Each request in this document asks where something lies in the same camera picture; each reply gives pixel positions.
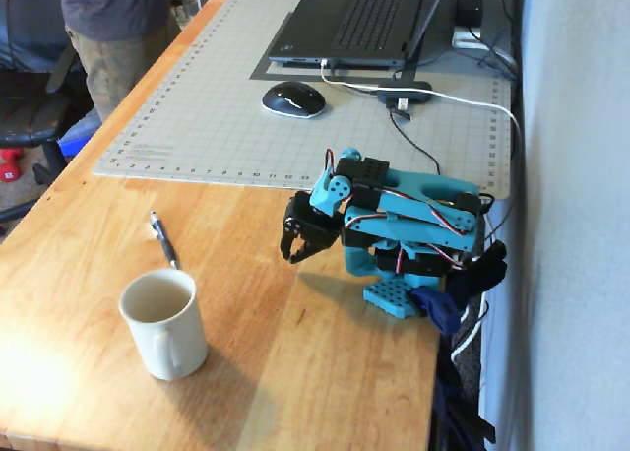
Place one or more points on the black silver pen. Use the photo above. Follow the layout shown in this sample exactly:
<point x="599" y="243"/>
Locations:
<point x="165" y="241"/>

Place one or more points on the black USB hub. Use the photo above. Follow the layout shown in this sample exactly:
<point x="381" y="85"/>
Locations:
<point x="404" y="90"/>

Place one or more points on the black office chair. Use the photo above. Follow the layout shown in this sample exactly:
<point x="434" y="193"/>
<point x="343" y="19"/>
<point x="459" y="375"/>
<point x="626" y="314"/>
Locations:
<point x="27" y="111"/>

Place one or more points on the black desk device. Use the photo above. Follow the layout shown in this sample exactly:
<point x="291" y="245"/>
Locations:
<point x="468" y="5"/>

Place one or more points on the silver stand base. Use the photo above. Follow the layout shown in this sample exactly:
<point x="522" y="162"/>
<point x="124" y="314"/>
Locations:
<point x="470" y="36"/>

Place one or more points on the blue box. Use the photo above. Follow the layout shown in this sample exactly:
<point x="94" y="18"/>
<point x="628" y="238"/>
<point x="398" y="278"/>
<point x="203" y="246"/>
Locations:
<point x="79" y="136"/>

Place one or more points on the white ceramic mug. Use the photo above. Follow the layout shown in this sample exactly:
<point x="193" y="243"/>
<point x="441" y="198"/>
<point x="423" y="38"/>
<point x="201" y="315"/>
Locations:
<point x="170" y="333"/>

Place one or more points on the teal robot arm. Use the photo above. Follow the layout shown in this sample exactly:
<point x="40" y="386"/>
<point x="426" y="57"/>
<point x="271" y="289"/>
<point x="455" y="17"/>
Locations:
<point x="418" y="224"/>

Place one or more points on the grey gridded cutting mat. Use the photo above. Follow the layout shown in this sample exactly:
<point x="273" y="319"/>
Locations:
<point x="216" y="126"/>

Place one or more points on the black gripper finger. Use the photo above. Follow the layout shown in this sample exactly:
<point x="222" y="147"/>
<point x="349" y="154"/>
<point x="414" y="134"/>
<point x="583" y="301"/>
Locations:
<point x="307" y="252"/>
<point x="287" y="244"/>

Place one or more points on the person in grey shirt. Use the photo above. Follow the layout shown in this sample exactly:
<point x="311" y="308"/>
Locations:
<point x="115" y="37"/>

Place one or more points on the black laptop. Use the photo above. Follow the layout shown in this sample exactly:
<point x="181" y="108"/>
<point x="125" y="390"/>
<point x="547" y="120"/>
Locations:
<point x="354" y="22"/>

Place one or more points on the black teal gripper body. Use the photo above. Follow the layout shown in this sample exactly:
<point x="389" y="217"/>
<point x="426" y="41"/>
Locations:
<point x="301" y="227"/>

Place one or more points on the blue table clamp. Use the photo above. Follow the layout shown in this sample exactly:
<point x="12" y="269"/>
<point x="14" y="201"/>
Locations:
<point x="440" y="308"/>

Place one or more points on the black silver computer mouse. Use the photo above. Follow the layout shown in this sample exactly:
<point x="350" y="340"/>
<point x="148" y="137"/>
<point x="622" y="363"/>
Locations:
<point x="294" y="99"/>

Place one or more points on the red dumbbell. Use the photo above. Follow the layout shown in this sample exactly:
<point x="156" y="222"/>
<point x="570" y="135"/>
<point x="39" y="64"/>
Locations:
<point x="9" y="168"/>

